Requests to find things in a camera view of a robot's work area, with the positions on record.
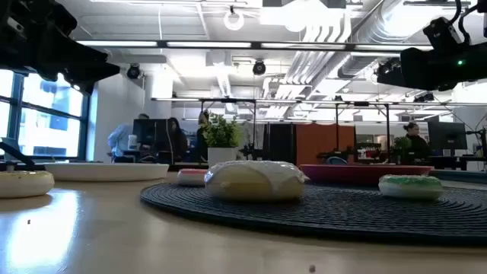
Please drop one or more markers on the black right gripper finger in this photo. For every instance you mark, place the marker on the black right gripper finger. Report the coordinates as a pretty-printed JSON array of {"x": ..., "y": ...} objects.
[{"x": 390, "y": 79}]

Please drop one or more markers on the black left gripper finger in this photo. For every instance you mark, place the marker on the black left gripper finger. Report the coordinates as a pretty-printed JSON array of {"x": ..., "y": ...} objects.
[
  {"x": 99, "y": 66},
  {"x": 83, "y": 84}
]

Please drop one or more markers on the green iced donut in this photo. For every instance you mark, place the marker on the green iced donut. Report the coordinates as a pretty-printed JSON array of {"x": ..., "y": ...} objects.
[{"x": 411, "y": 188}]

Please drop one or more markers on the white sprinkled donut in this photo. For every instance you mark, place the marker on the white sprinkled donut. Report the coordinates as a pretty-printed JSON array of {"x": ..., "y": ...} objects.
[{"x": 23, "y": 184}]

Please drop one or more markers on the pink iced donut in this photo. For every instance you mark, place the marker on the pink iced donut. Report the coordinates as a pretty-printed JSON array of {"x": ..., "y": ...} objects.
[{"x": 190, "y": 177}]

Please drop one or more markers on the white iced donut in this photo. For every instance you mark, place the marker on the white iced donut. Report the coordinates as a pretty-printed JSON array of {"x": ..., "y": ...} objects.
[{"x": 255, "y": 182}]

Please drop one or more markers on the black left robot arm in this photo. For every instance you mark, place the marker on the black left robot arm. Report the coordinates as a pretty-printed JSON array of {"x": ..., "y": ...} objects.
[{"x": 11, "y": 38}]

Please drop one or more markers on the black background robot arm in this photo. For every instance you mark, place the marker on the black background robot arm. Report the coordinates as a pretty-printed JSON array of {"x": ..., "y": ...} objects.
[{"x": 251, "y": 152}]

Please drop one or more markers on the black ceiling track lights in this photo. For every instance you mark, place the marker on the black ceiling track lights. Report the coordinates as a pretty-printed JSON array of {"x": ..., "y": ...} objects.
[
  {"x": 424, "y": 97},
  {"x": 386, "y": 65}
]

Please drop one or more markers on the black ceiling spot lamp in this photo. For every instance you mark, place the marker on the black ceiling spot lamp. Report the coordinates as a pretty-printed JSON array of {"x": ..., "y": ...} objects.
[
  {"x": 133, "y": 71},
  {"x": 259, "y": 67}
]

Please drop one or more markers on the large window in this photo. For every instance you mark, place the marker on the large window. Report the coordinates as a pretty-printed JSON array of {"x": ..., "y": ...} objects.
[{"x": 49, "y": 125}]

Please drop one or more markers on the person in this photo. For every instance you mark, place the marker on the person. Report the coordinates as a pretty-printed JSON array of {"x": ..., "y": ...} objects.
[
  {"x": 118, "y": 139},
  {"x": 200, "y": 144},
  {"x": 178, "y": 142},
  {"x": 418, "y": 146}
]

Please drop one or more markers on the small green plant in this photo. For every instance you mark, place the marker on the small green plant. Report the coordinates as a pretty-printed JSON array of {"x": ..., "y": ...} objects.
[{"x": 401, "y": 144}]

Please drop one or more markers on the black computer monitor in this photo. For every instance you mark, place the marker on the black computer monitor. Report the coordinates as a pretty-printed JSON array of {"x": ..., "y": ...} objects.
[
  {"x": 150, "y": 132},
  {"x": 447, "y": 135}
]

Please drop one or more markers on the white cup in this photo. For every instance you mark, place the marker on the white cup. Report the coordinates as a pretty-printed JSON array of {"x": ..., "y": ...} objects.
[{"x": 132, "y": 142}]

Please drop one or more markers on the thin linear ceiling light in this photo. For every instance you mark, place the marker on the thin linear ceiling light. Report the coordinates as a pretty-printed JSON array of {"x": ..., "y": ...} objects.
[{"x": 182, "y": 99}]

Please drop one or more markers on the white plate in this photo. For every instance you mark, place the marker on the white plate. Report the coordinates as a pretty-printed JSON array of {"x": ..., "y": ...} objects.
[{"x": 106, "y": 172}]

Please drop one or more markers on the orange partition panel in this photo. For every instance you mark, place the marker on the orange partition panel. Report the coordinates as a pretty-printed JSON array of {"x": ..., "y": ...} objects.
[{"x": 319, "y": 142}]

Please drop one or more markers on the pink-red plate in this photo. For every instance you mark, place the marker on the pink-red plate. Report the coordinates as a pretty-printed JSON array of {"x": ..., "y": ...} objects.
[{"x": 342, "y": 174}]

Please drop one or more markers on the black partition panel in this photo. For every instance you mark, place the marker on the black partition panel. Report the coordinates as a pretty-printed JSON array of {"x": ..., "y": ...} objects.
[{"x": 279, "y": 142}]

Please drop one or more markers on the long black ceiling light bar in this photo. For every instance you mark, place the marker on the long black ceiling light bar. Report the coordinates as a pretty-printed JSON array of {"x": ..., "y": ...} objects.
[{"x": 255, "y": 45}]

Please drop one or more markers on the green plant in white pot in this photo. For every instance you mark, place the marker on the green plant in white pot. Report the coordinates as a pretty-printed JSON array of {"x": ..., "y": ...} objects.
[{"x": 222, "y": 154}]

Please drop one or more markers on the dark round woven placemat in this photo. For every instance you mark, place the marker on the dark round woven placemat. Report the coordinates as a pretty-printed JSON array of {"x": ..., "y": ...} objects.
[{"x": 304, "y": 213}]

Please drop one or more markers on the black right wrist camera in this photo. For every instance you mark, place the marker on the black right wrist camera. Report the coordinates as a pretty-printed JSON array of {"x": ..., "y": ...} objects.
[{"x": 443, "y": 34}]

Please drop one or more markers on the round silver air duct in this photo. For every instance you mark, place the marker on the round silver air duct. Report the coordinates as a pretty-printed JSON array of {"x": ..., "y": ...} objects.
[{"x": 380, "y": 26}]

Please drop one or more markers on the black metal rig frame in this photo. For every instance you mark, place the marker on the black metal rig frame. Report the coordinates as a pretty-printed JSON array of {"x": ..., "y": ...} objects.
[{"x": 254, "y": 114}]

